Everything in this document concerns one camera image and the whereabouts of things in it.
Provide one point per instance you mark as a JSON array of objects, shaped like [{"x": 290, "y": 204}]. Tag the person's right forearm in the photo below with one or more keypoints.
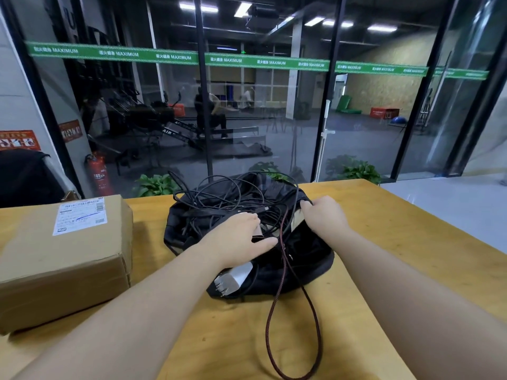
[{"x": 416, "y": 304}]

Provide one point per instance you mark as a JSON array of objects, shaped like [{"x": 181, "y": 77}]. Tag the wooden table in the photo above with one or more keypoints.
[{"x": 396, "y": 217}]

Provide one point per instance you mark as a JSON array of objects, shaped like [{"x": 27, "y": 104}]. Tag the black exercise machine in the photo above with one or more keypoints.
[{"x": 150, "y": 114}]

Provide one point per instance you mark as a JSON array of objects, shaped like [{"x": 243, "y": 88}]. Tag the grey chair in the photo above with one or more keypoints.
[{"x": 59, "y": 174}]

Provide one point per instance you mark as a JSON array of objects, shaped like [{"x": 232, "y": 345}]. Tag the person's left hand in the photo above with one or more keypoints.
[{"x": 233, "y": 241}]

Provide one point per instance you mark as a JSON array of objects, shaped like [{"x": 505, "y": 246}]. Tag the blue balance ball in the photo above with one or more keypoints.
[{"x": 398, "y": 120}]

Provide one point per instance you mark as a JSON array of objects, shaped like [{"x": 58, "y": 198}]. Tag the black fabric bag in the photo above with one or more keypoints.
[{"x": 309, "y": 257}]

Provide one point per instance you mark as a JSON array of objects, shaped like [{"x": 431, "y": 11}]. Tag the green leafy plant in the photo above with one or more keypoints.
[
  {"x": 362, "y": 172},
  {"x": 156, "y": 185},
  {"x": 263, "y": 168}
]

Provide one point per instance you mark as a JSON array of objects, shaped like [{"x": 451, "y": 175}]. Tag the small orange door sign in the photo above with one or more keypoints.
[{"x": 71, "y": 131}]

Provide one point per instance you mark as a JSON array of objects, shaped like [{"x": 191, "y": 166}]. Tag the white plug charger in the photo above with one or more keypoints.
[{"x": 235, "y": 278}]

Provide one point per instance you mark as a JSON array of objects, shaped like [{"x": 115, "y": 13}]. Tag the red gym box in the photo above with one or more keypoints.
[{"x": 382, "y": 112}]

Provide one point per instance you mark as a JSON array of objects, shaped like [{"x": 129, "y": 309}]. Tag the orange wall safety sign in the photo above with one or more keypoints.
[{"x": 18, "y": 140}]

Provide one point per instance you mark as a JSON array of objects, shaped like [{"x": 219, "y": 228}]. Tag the green glass marking strip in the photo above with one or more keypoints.
[{"x": 237, "y": 61}]

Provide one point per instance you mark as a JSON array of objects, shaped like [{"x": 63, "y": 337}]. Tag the person's left forearm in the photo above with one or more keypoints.
[{"x": 119, "y": 332}]

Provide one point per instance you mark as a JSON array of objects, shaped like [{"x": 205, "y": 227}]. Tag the red fire extinguisher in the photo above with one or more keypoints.
[{"x": 99, "y": 176}]

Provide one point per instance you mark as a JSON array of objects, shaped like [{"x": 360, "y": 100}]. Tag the person's right hand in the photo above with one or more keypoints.
[{"x": 326, "y": 217}]

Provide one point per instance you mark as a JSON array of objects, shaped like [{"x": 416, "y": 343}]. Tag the green gym mat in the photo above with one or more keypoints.
[{"x": 344, "y": 103}]

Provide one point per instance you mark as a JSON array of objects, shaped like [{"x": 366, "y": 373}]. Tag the brown cardboard box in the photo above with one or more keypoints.
[{"x": 59, "y": 265}]

